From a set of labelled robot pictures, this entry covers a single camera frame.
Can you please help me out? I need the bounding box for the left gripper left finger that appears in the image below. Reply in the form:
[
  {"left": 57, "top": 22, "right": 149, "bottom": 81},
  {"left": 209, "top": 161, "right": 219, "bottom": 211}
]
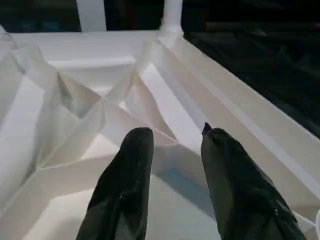
[{"left": 76, "top": 127, "right": 154, "bottom": 240}]

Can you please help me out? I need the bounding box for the white plastic table top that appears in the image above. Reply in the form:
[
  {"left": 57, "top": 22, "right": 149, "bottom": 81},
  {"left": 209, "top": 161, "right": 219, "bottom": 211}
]
[{"left": 0, "top": 23, "right": 320, "bottom": 240}]

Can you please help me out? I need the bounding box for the black glossy mat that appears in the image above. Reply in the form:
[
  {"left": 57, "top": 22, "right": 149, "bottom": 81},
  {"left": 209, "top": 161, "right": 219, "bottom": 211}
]
[{"left": 181, "top": 19, "right": 320, "bottom": 141}]

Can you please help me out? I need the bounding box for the white plastic table leg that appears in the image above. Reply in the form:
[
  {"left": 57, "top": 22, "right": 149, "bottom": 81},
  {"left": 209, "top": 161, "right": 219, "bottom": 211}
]
[{"left": 161, "top": 0, "right": 185, "bottom": 33}]

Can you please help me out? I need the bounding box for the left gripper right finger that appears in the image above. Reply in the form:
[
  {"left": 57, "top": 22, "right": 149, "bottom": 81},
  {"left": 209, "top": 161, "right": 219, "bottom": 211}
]
[{"left": 201, "top": 122, "right": 307, "bottom": 240}]

